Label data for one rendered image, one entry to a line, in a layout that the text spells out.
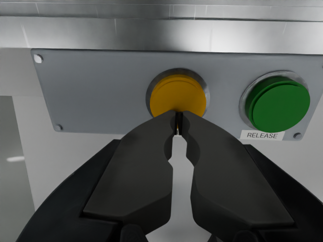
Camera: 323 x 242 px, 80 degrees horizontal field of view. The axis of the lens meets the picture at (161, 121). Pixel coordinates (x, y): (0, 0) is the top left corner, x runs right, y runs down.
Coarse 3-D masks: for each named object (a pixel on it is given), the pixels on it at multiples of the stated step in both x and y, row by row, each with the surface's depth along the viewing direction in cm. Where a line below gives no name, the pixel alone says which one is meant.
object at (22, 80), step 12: (0, 48) 23; (12, 48) 23; (24, 48) 23; (0, 60) 24; (12, 60) 24; (24, 60) 24; (0, 72) 25; (12, 72) 25; (24, 72) 24; (0, 84) 25; (12, 84) 25; (24, 84) 25; (36, 84) 25; (24, 96) 26; (36, 96) 26
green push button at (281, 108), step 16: (272, 80) 13; (288, 80) 13; (256, 96) 13; (272, 96) 13; (288, 96) 13; (304, 96) 13; (256, 112) 14; (272, 112) 13; (288, 112) 13; (304, 112) 13; (256, 128) 14; (272, 128) 14; (288, 128) 14
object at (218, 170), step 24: (192, 120) 11; (192, 144) 10; (216, 144) 9; (240, 144) 9; (216, 168) 8; (240, 168) 8; (192, 192) 8; (216, 192) 7; (240, 192) 7; (264, 192) 7; (216, 216) 6; (240, 216) 6; (264, 216) 6; (288, 216) 6
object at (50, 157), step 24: (24, 120) 28; (48, 120) 28; (312, 120) 26; (24, 144) 30; (48, 144) 30; (72, 144) 30; (96, 144) 30; (264, 144) 28; (288, 144) 28; (312, 144) 28; (48, 168) 33; (72, 168) 32; (192, 168) 31; (288, 168) 30; (312, 168) 30; (48, 192) 36; (312, 192) 33; (192, 216) 37; (168, 240) 41; (192, 240) 41
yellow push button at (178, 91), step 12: (168, 84) 13; (180, 84) 13; (192, 84) 13; (156, 96) 13; (168, 96) 13; (180, 96) 13; (192, 96) 13; (204, 96) 13; (156, 108) 14; (168, 108) 14; (180, 108) 14; (192, 108) 14; (204, 108) 14
